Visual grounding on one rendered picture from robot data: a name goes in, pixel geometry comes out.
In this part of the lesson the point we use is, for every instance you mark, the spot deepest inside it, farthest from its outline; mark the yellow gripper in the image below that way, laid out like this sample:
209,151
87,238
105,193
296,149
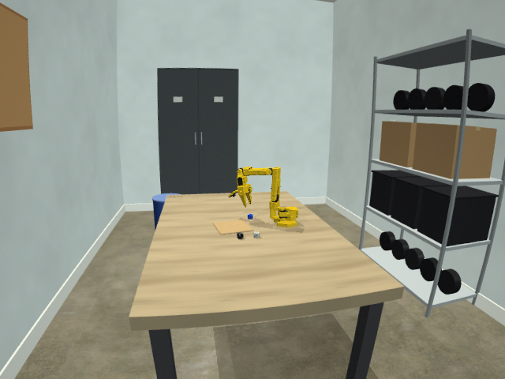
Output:
242,191

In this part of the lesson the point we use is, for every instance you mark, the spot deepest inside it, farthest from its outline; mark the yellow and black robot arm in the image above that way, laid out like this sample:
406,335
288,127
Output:
285,218

